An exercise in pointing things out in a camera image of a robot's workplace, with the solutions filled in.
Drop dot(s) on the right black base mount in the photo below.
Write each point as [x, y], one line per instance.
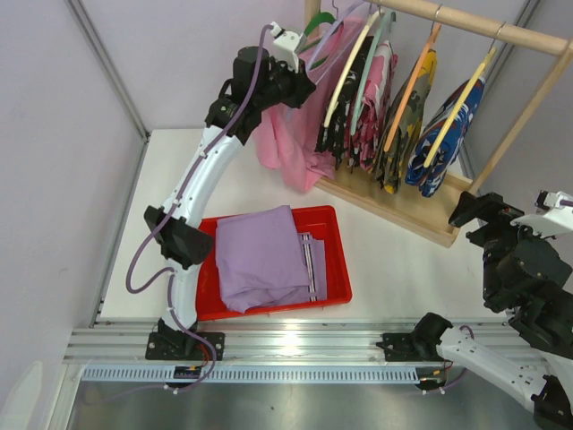
[406, 347]

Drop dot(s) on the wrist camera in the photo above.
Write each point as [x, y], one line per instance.
[287, 44]
[553, 216]

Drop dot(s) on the purple hanger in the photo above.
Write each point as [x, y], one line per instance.
[325, 77]

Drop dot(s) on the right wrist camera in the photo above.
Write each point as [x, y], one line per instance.
[553, 216]

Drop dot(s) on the black floral garment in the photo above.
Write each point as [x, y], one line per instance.
[332, 138]

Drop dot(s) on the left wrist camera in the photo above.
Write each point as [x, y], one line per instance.
[287, 44]

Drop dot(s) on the camouflage garment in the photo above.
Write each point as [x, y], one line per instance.
[390, 166]

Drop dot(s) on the white cable duct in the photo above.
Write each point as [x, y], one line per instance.
[252, 374]

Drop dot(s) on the blue patterned garment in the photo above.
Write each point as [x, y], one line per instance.
[428, 180]

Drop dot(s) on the purple trousers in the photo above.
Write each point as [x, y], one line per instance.
[263, 261]

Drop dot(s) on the cream hanger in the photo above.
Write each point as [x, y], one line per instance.
[349, 62]

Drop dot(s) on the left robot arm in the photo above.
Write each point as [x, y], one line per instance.
[259, 81]

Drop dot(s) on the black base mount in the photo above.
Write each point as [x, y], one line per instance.
[406, 347]
[181, 347]

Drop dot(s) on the pink patterned garment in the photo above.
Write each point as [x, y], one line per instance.
[367, 119]

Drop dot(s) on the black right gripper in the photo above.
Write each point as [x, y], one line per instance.
[476, 209]

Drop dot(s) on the pink t-shirt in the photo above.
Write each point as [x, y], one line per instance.
[286, 138]

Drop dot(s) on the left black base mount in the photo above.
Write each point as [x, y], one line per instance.
[181, 347]

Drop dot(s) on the red plastic tray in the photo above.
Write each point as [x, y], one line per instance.
[319, 221]

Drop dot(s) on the wooden clothes rack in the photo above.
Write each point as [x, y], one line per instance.
[520, 143]

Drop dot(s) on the orange hanger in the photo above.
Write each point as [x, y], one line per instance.
[434, 33]

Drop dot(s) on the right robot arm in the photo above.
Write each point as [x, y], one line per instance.
[523, 273]

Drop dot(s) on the aluminium rail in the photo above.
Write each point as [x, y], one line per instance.
[258, 342]

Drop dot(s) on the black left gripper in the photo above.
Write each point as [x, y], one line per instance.
[300, 85]

